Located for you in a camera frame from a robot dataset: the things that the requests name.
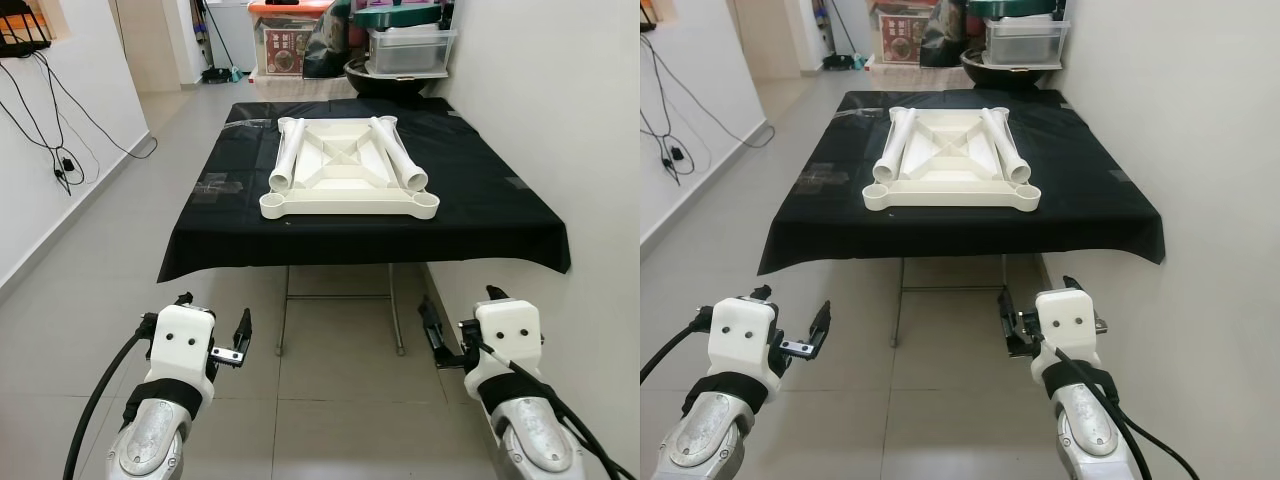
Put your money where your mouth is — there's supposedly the red printed carton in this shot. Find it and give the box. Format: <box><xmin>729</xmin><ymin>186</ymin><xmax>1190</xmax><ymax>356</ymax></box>
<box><xmin>880</xmin><ymin>12</ymin><xmax>931</xmax><ymax>66</ymax></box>
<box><xmin>262</xmin><ymin>25</ymin><xmax>306</xmax><ymax>76</ymax></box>

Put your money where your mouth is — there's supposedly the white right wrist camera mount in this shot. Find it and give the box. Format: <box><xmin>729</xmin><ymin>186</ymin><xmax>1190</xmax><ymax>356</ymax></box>
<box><xmin>1030</xmin><ymin>288</ymin><xmax>1103</xmax><ymax>371</ymax></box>
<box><xmin>462</xmin><ymin>298</ymin><xmax>548</xmax><ymax>396</ymax></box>

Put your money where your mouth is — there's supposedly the large grey tape patch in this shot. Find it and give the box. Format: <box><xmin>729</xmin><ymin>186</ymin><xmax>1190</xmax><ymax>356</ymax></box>
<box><xmin>192</xmin><ymin>172</ymin><xmax>241</xmax><ymax>204</ymax></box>
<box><xmin>800</xmin><ymin>163</ymin><xmax>851</xmax><ymax>196</ymax></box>

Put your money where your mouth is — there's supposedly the low translucent storage box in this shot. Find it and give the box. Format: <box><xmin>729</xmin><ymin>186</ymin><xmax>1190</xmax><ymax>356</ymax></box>
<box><xmin>248</xmin><ymin>72</ymin><xmax>351</xmax><ymax>101</ymax></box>
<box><xmin>865</xmin><ymin>62</ymin><xmax>966</xmax><ymax>91</ymax></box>

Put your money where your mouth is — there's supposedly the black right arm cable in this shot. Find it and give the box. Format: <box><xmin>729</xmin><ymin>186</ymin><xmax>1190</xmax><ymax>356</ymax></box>
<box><xmin>1036</xmin><ymin>335</ymin><xmax>1201</xmax><ymax>480</ymax></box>
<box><xmin>478</xmin><ymin>340</ymin><xmax>637</xmax><ymax>480</ymax></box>

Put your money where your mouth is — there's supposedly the green cooking pot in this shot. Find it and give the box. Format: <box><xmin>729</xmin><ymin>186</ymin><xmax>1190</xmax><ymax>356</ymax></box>
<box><xmin>968</xmin><ymin>0</ymin><xmax>1066</xmax><ymax>19</ymax></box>
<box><xmin>352</xmin><ymin>0</ymin><xmax>453</xmax><ymax>29</ymax></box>

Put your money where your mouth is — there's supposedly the clear plastic container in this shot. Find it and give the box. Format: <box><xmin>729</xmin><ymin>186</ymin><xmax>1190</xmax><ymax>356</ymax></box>
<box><xmin>985</xmin><ymin>18</ymin><xmax>1071</xmax><ymax>69</ymax></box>
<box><xmin>365</xmin><ymin>27</ymin><xmax>458</xmax><ymax>76</ymax></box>

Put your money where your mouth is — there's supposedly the white plastic table leg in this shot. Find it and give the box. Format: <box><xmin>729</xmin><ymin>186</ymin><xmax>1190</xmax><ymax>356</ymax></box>
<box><xmin>370</xmin><ymin>116</ymin><xmax>431</xmax><ymax>193</ymax></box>
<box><xmin>978</xmin><ymin>105</ymin><xmax>1033</xmax><ymax>186</ymax></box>
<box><xmin>872</xmin><ymin>106</ymin><xmax>916</xmax><ymax>186</ymax></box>
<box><xmin>268</xmin><ymin>117</ymin><xmax>306</xmax><ymax>191</ymax></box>

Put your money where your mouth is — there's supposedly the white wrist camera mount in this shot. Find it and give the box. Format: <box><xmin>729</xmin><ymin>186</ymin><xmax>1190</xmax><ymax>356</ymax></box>
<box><xmin>705</xmin><ymin>297</ymin><xmax>783</xmax><ymax>379</ymax></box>
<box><xmin>1030</xmin><ymin>288</ymin><xmax>1103</xmax><ymax>371</ymax></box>
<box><xmin>148</xmin><ymin>303</ymin><xmax>219</xmax><ymax>393</ymax></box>
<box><xmin>462</xmin><ymin>298</ymin><xmax>548</xmax><ymax>396</ymax></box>

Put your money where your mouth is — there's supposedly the black wall cable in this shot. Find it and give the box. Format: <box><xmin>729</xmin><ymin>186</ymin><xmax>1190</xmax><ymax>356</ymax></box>
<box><xmin>645</xmin><ymin>30</ymin><xmax>776</xmax><ymax>151</ymax></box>
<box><xmin>30</xmin><ymin>50</ymin><xmax>159</xmax><ymax>161</ymax></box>

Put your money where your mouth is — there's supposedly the white plastic children table top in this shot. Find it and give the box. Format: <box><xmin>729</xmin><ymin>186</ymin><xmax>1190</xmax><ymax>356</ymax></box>
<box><xmin>862</xmin><ymin>104</ymin><xmax>1043</xmax><ymax>213</ymax></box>
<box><xmin>258</xmin><ymin>115</ymin><xmax>441</xmax><ymax>223</ymax></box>

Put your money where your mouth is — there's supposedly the white appliance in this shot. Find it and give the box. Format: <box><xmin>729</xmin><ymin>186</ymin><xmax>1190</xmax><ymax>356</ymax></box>
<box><xmin>205</xmin><ymin>0</ymin><xmax>259</xmax><ymax>73</ymax></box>
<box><xmin>820</xmin><ymin>0</ymin><xmax>876</xmax><ymax>61</ymax></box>

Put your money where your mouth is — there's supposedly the metal folding table frame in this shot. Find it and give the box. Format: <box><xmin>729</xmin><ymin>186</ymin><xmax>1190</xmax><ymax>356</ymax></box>
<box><xmin>275</xmin><ymin>263</ymin><xmax>409</xmax><ymax>358</ymax></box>
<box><xmin>890</xmin><ymin>255</ymin><xmax>1013</xmax><ymax>349</ymax></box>

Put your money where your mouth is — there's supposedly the black tablecloth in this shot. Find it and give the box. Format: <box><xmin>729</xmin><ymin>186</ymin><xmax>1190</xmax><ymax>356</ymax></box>
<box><xmin>757</xmin><ymin>88</ymin><xmax>1168</xmax><ymax>276</ymax></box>
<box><xmin>157</xmin><ymin>97</ymin><xmax>573</xmax><ymax>284</ymax></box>

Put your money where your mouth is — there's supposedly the black wok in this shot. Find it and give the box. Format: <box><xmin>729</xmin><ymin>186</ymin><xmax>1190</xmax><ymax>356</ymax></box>
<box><xmin>960</xmin><ymin>48</ymin><xmax>1061</xmax><ymax>93</ymax></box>
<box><xmin>343</xmin><ymin>58</ymin><xmax>446</xmax><ymax>99</ymax></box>

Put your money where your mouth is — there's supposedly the broom with dustpan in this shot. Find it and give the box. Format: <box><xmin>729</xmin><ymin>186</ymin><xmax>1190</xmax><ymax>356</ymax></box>
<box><xmin>196</xmin><ymin>0</ymin><xmax>243</xmax><ymax>84</ymax></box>
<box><xmin>812</xmin><ymin>0</ymin><xmax>869</xmax><ymax>71</ymax></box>

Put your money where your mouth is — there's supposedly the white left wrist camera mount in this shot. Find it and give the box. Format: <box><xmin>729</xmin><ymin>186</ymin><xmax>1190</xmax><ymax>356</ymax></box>
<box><xmin>148</xmin><ymin>303</ymin><xmax>219</xmax><ymax>393</ymax></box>
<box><xmin>705</xmin><ymin>297</ymin><xmax>783</xmax><ymax>379</ymax></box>

